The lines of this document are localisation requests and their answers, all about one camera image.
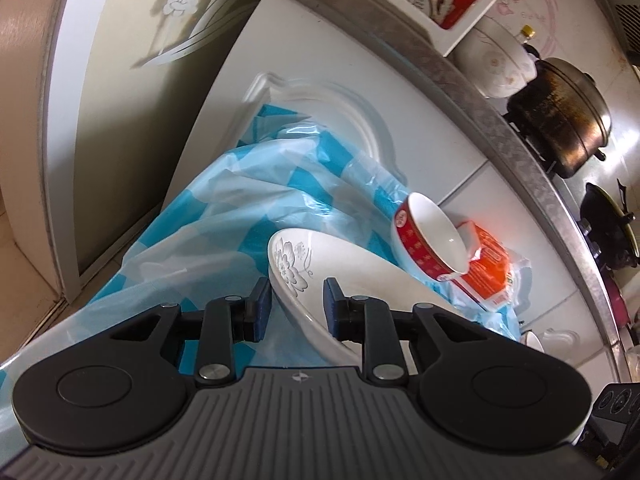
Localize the orange tissue pack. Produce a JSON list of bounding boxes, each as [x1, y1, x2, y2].
[[440, 220, 531, 311]]

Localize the black wok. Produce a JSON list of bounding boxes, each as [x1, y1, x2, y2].
[[580, 180, 640, 268]]

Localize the frosted glass sliding door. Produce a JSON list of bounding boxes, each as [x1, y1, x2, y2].
[[30, 0, 273, 306]]

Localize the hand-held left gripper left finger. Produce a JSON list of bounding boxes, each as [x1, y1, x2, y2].
[[107, 276, 274, 387]]

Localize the red and white bowl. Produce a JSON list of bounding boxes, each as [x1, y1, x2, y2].
[[391, 192, 473, 282]]

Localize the white plastic kitchen rack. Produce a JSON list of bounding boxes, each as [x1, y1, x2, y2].
[[250, 0, 501, 56]]

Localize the dark pot with lid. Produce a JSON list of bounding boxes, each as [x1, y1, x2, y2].
[[505, 57, 613, 179]]

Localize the white floral plate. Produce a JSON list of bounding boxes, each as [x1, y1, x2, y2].
[[267, 228, 466, 368]]

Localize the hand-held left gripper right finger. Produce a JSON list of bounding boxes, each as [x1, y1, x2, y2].
[[324, 277, 481, 387]]

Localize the blue checkered plastic tablecloth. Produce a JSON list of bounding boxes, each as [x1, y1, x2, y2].
[[0, 102, 523, 441]]

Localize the white floral bowl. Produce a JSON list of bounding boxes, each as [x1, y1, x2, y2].
[[455, 15, 538, 100]]

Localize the white cabinet door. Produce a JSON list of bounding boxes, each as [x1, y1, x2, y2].
[[440, 160, 621, 361], [160, 0, 493, 261]]

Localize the grey metal-edged countertop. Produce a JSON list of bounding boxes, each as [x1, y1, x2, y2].
[[280, 0, 640, 396]]

